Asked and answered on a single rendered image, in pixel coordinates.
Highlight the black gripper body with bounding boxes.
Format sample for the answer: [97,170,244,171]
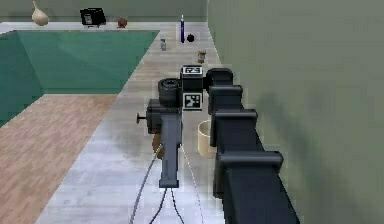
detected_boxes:
[135,77,184,190]

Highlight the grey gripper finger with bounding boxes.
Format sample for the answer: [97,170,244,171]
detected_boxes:
[170,144,206,224]
[128,144,168,224]

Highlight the cream mug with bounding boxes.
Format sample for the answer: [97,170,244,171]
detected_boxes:
[197,119,218,160]

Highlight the brown white small jar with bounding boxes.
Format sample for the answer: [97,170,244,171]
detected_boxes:
[196,48,207,65]

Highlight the blue tall bottle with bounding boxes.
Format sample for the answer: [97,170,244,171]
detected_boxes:
[179,14,186,44]

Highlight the black box appliance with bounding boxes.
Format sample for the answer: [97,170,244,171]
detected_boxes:
[79,7,108,28]

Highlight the cream gourd vase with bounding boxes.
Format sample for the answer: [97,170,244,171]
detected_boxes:
[31,0,50,27]

